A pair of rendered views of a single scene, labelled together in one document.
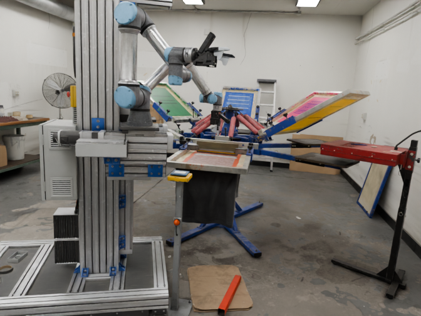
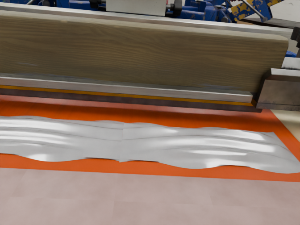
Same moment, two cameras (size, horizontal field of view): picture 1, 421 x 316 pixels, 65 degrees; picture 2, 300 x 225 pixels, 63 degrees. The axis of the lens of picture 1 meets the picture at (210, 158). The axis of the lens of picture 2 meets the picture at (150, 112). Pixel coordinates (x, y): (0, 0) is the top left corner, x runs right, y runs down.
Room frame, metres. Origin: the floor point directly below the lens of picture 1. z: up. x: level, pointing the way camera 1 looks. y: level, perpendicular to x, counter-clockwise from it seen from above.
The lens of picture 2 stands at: (2.49, -0.02, 1.10)
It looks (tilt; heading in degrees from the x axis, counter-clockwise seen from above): 28 degrees down; 347
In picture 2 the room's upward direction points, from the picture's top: 6 degrees clockwise
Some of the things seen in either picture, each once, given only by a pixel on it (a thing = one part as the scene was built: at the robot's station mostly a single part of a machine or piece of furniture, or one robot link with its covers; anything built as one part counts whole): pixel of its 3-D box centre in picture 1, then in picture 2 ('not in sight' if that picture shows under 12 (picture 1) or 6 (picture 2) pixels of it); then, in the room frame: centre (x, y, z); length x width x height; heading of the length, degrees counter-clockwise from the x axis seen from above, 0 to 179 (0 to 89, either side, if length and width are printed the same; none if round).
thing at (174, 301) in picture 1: (177, 244); not in sight; (2.03, 0.18, 0.48); 0.22 x 0.22 x 0.96; 81
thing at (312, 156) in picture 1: (282, 155); not in sight; (3.20, -0.70, 0.91); 1.34 x 0.40 x 0.08; 51
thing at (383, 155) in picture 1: (366, 152); not in sight; (2.73, -1.29, 1.06); 0.61 x 0.46 x 0.12; 51
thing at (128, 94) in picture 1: (129, 57); not in sight; (1.85, 0.47, 1.63); 0.15 x 0.12 x 0.55; 166
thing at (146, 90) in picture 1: (139, 96); not in sight; (1.97, 0.43, 1.42); 0.13 x 0.12 x 0.14; 166
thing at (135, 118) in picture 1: (140, 116); not in sight; (1.98, 0.43, 1.31); 0.15 x 0.15 x 0.10
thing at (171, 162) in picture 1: (213, 157); not in sight; (2.57, -0.02, 0.97); 0.79 x 0.58 x 0.04; 171
